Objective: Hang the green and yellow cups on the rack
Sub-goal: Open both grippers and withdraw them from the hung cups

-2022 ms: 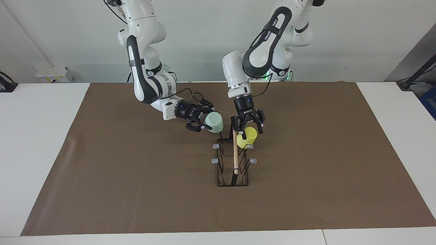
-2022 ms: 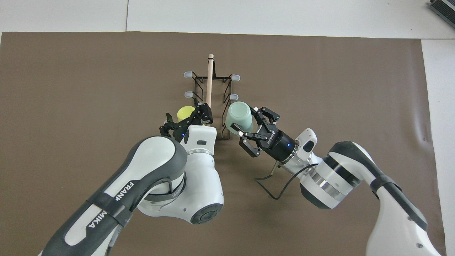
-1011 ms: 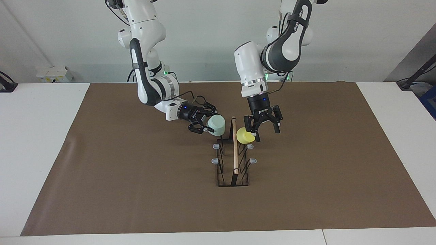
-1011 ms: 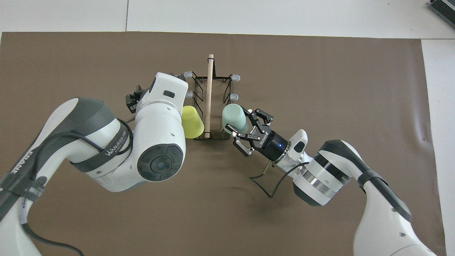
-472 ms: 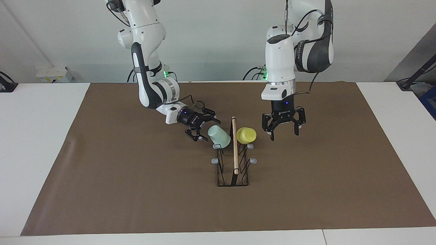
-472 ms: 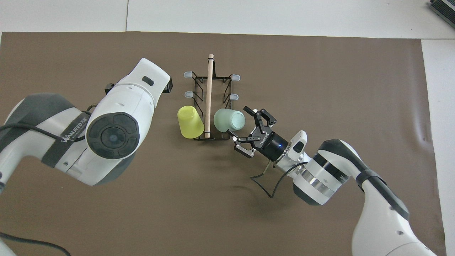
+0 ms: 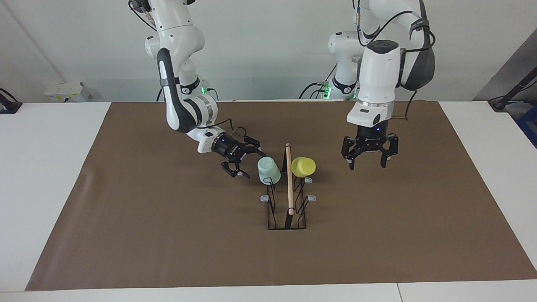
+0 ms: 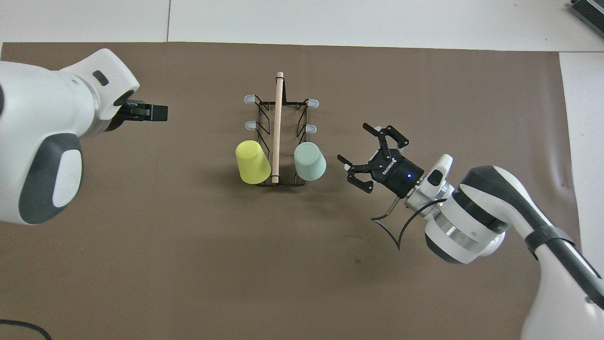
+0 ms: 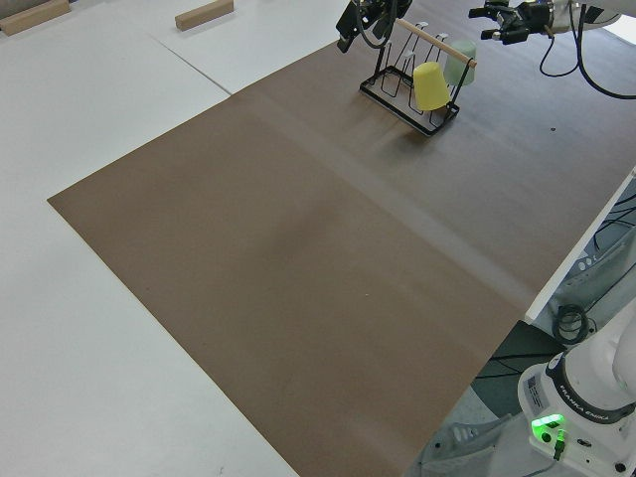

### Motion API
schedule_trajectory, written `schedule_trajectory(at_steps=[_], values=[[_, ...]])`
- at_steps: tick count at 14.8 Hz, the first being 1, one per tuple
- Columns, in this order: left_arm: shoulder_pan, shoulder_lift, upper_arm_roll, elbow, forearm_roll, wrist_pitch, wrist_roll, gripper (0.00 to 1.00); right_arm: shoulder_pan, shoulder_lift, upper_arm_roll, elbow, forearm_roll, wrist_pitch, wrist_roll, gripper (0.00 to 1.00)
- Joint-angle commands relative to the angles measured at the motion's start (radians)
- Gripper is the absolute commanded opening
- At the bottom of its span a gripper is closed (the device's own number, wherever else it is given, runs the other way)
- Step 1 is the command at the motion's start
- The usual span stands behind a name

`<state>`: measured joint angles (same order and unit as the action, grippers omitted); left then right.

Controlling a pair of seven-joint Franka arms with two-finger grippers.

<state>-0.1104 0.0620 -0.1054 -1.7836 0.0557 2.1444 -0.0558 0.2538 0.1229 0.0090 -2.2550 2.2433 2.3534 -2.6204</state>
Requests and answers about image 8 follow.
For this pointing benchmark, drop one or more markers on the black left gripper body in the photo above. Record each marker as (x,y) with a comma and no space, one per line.
(120,113)

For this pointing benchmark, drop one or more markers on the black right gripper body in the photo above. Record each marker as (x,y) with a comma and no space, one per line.
(396,174)

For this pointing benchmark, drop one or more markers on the pale green plastic cup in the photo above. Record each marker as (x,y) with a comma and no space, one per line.
(310,162)

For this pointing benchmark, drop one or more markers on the yellow plastic cup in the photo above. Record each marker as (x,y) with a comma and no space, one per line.
(253,163)

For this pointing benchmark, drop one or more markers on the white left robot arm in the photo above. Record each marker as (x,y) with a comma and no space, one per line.
(37,118)

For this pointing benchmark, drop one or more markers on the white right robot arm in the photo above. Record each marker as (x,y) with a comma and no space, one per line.
(472,222)

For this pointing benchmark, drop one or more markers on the brown table mat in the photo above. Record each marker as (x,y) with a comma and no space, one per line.
(236,283)

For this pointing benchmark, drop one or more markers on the dark ribbed electronic device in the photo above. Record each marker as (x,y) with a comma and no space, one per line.
(590,9)

